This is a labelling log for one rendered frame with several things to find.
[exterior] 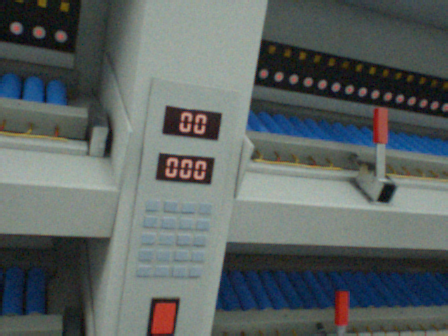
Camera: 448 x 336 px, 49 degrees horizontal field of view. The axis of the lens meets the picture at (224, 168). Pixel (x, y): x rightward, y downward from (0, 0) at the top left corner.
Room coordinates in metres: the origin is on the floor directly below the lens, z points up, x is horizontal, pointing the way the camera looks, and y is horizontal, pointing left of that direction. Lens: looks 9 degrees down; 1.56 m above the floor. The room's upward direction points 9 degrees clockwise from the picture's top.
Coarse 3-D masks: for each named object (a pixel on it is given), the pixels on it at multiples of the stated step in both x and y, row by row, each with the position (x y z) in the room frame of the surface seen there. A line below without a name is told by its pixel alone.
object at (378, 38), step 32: (96, 0) 0.54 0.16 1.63; (288, 0) 0.63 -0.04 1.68; (320, 0) 0.65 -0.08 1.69; (96, 32) 0.55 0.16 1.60; (288, 32) 0.63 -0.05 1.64; (320, 32) 0.65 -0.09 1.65; (352, 32) 0.67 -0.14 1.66; (384, 32) 0.69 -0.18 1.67; (416, 32) 0.71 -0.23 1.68; (96, 64) 0.55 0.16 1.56; (384, 64) 0.69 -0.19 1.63; (416, 64) 0.72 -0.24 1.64; (64, 256) 0.54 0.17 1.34; (320, 256) 0.68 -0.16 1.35
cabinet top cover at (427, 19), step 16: (336, 0) 0.65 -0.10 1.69; (352, 0) 0.64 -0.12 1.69; (368, 0) 0.62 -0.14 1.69; (384, 0) 0.61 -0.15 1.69; (400, 0) 0.60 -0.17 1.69; (416, 0) 0.58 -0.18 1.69; (432, 0) 0.57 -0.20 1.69; (400, 16) 0.69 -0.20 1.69; (416, 16) 0.67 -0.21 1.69; (432, 16) 0.65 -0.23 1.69
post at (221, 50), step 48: (144, 0) 0.37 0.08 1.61; (192, 0) 0.38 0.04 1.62; (240, 0) 0.39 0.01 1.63; (144, 48) 0.37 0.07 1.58; (192, 48) 0.38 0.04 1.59; (240, 48) 0.40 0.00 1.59; (144, 96) 0.37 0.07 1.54; (240, 96) 0.40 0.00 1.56; (240, 144) 0.40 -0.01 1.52; (96, 240) 0.44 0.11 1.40; (96, 288) 0.41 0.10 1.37
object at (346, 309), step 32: (224, 256) 0.59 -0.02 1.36; (256, 256) 0.61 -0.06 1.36; (288, 256) 0.63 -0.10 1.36; (352, 256) 0.67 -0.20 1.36; (384, 256) 0.69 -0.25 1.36; (416, 256) 0.71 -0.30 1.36; (224, 288) 0.54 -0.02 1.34; (256, 288) 0.55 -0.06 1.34; (288, 288) 0.57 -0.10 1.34; (320, 288) 0.59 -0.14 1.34; (352, 288) 0.61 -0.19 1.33; (384, 288) 0.62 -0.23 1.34; (416, 288) 0.65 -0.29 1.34; (224, 320) 0.48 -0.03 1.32; (256, 320) 0.50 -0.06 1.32; (288, 320) 0.51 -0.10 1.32; (320, 320) 0.52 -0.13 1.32; (352, 320) 0.54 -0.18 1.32; (384, 320) 0.56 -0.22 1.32; (416, 320) 0.58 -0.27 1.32
